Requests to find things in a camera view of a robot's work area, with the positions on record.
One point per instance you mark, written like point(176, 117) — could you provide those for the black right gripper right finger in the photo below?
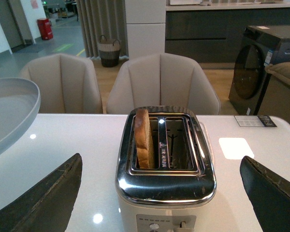
point(269, 195)

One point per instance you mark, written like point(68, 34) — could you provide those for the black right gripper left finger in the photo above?
point(48, 205)

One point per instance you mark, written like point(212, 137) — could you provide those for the light blue round plate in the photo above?
point(20, 101)

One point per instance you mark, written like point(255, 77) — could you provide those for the slice of brown bread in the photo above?
point(143, 140)

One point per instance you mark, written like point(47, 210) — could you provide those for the label sticker on table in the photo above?
point(255, 121)

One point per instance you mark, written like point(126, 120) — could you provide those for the beige cushioned seat at right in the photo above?
point(276, 100)

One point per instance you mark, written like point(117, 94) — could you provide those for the white and chrome toaster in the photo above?
point(173, 196)

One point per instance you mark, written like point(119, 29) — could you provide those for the beige chair on left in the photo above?
point(68, 84)

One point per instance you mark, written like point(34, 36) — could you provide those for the beige chair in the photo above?
point(68, 84)
point(162, 79)

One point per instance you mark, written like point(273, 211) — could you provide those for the dark washing machine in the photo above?
point(261, 46)

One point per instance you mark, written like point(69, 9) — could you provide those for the beige chair on right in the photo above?
point(162, 79)

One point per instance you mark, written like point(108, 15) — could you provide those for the woven laundry basket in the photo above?
point(109, 51)

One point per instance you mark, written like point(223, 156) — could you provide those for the grey kitchen counter cabinet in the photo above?
point(214, 36)

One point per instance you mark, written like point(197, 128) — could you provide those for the beige curtain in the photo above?
point(102, 17)

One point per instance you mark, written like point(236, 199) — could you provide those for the white pillar cabinet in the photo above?
point(145, 22)

